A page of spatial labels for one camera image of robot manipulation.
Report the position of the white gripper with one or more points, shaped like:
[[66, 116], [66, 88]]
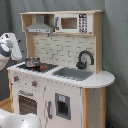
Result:
[[10, 40]]

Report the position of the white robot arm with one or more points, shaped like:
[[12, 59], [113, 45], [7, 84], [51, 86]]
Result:
[[9, 49]]

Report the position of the wooden toy kitchen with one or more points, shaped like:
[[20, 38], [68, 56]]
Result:
[[62, 49]]

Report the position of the silver metal pot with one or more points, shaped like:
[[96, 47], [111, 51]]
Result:
[[32, 62]]

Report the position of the left red stove knob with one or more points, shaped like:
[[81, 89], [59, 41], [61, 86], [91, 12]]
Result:
[[16, 78]]

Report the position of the red stove knob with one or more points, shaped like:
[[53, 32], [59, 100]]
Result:
[[34, 83], [16, 78]]

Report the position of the grey range hood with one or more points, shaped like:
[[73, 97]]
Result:
[[39, 26]]

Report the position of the black toy stovetop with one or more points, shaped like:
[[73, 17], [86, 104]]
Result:
[[43, 67]]

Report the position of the right red stove knob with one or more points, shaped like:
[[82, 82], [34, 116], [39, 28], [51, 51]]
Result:
[[34, 83]]

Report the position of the white oven door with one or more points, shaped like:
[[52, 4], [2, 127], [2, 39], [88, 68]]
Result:
[[28, 101]]

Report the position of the white toy microwave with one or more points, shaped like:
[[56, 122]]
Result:
[[73, 23]]

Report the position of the grey toy sink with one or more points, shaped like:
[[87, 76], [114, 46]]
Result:
[[73, 74]]

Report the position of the black toy faucet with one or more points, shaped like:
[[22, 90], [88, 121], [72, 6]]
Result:
[[82, 64]]

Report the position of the white cabinet door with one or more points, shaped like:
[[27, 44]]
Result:
[[63, 106]]

